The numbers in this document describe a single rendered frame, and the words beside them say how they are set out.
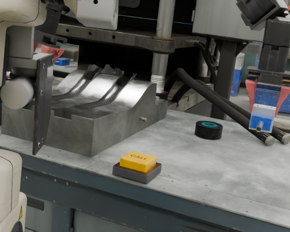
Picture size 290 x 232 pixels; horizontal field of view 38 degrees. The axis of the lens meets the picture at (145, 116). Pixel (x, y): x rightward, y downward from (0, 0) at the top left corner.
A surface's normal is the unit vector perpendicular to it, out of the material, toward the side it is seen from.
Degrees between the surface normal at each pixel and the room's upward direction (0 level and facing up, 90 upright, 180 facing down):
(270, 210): 0
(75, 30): 90
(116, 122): 90
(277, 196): 0
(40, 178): 90
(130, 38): 90
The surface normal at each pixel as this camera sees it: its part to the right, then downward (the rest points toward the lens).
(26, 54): 0.00, 0.24
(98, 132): 0.91, 0.19
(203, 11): -0.39, 0.18
